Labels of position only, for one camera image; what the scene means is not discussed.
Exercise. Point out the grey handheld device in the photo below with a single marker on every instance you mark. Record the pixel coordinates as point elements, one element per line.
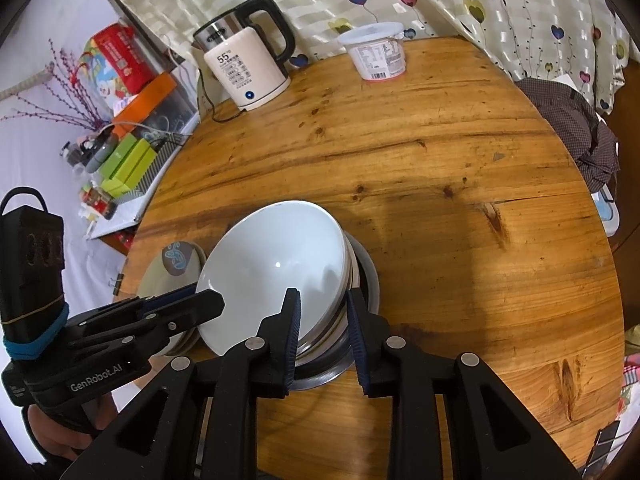
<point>97,157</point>

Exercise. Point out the red printed package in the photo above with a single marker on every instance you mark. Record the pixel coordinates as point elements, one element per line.
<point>120,55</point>

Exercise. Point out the lime green box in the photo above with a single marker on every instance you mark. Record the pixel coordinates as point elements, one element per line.
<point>142,160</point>

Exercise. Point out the cream electric kettle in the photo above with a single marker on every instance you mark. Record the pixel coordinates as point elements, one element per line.
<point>250,70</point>

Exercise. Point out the black binder clip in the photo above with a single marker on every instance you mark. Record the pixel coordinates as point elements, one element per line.
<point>119,282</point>
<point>607,440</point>

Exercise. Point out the clear plastic container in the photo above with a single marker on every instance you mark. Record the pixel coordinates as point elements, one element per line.
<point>175,115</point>

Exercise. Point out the dark checkered cloth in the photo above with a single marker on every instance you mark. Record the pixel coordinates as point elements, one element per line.
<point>575,120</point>

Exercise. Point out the purple dried branches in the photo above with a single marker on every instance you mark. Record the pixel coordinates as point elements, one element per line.
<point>89,119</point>

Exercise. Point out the white plastic tub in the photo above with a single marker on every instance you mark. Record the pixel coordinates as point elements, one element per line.
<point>375,57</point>

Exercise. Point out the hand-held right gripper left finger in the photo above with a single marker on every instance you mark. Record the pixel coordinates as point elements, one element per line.
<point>294,340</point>

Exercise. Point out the red label jar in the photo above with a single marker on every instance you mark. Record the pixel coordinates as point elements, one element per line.
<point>97,202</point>

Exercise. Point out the person's left hand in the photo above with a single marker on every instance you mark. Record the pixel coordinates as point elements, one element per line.
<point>55,440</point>

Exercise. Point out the orange box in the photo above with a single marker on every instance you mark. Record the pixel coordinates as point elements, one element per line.
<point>150,97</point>

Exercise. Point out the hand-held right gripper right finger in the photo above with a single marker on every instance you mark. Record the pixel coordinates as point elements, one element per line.
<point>356,340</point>

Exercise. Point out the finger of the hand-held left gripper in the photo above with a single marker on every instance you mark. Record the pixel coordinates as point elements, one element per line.
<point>200,306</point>
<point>165,299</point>

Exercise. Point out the grey plate with blue pattern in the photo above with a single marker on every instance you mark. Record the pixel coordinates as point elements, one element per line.
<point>175,255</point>
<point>172,351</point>
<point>185,340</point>

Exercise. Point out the colourful printed cloth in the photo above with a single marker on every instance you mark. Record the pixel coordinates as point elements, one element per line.
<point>631,375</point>

